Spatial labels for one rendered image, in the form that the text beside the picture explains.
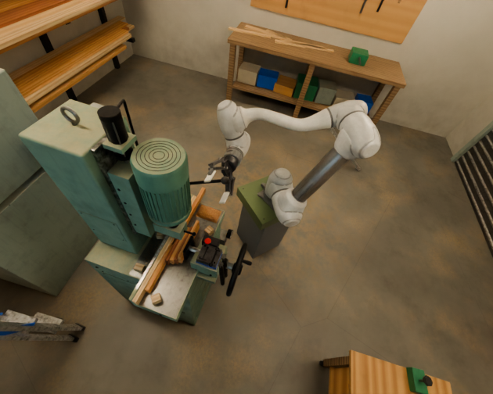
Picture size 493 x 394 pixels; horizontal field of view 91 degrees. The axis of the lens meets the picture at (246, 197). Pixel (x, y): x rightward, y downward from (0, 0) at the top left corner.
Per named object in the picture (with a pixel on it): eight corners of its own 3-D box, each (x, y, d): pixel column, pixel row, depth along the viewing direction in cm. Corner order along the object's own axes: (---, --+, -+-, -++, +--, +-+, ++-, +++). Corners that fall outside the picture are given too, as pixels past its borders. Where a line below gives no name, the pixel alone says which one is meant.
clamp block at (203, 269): (216, 279, 118) (216, 273, 111) (190, 270, 119) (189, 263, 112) (226, 252, 127) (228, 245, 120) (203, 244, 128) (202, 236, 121)
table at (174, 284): (196, 330, 107) (196, 328, 102) (134, 306, 109) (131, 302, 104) (239, 220, 143) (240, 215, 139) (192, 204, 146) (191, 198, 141)
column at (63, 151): (137, 256, 127) (80, 157, 70) (98, 241, 129) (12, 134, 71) (159, 221, 140) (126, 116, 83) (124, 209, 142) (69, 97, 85)
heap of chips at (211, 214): (216, 223, 134) (216, 220, 131) (195, 216, 134) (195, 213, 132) (221, 211, 139) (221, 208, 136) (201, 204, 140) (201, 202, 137)
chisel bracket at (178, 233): (181, 241, 115) (180, 234, 108) (154, 232, 116) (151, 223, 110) (188, 229, 120) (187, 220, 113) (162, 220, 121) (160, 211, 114)
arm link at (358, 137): (286, 203, 168) (295, 231, 156) (266, 201, 161) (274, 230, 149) (373, 114, 115) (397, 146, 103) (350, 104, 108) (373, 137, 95)
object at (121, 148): (127, 166, 79) (110, 122, 66) (105, 158, 80) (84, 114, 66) (140, 150, 84) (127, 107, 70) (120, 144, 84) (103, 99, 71)
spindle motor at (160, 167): (180, 233, 95) (170, 183, 70) (139, 219, 96) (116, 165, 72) (198, 199, 106) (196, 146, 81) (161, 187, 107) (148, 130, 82)
